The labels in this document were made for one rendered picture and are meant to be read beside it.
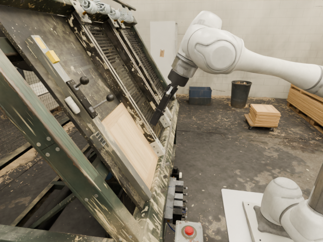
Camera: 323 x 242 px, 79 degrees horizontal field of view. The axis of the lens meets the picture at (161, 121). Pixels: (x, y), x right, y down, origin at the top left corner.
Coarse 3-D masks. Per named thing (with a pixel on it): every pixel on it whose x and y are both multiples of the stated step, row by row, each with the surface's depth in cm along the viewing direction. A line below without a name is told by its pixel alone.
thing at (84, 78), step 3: (81, 78) 80; (84, 78) 80; (87, 78) 81; (81, 81) 80; (84, 81) 80; (87, 81) 81; (78, 84) 85; (81, 84) 84; (84, 84) 81; (75, 87) 88
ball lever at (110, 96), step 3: (108, 96) 92; (111, 96) 93; (108, 99) 92; (111, 99) 93; (102, 102) 93; (96, 105) 93; (99, 105) 93; (90, 108) 91; (93, 108) 92; (93, 111) 92
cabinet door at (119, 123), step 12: (120, 108) 126; (108, 120) 107; (120, 120) 120; (132, 120) 134; (120, 132) 114; (132, 132) 127; (120, 144) 108; (132, 144) 120; (144, 144) 135; (132, 156) 114; (144, 156) 127; (156, 156) 143; (144, 168) 120; (144, 180) 114
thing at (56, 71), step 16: (32, 48) 82; (48, 48) 86; (48, 64) 84; (64, 80) 86; (80, 112) 91; (96, 128) 93; (112, 144) 98; (128, 160) 104; (128, 176) 102; (144, 192) 105
